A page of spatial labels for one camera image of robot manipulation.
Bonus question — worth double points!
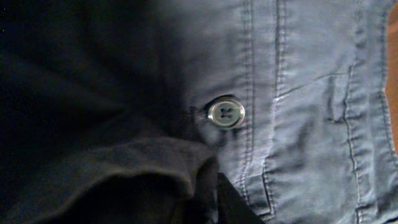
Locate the dark blue denim shorts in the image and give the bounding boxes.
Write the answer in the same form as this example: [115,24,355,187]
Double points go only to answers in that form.
[1,0,397,224]

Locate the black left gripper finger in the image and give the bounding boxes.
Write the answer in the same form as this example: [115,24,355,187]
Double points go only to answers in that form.
[217,173,264,224]

